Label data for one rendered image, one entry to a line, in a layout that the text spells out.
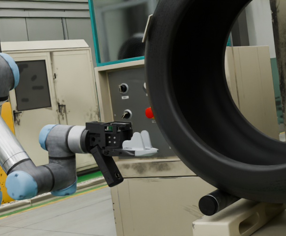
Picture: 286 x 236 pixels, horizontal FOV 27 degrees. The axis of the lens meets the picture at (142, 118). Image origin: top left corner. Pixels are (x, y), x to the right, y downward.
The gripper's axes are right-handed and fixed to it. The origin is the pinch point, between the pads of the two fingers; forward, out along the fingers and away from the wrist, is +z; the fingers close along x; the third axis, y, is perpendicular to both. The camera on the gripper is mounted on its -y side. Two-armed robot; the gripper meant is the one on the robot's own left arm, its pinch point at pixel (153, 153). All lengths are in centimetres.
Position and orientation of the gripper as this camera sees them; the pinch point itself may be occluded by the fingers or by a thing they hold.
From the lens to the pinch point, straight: 146.6
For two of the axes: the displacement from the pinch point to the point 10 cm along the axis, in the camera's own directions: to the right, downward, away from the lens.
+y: -0.3, -9.9, -1.2
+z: 8.4, 0.4, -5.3
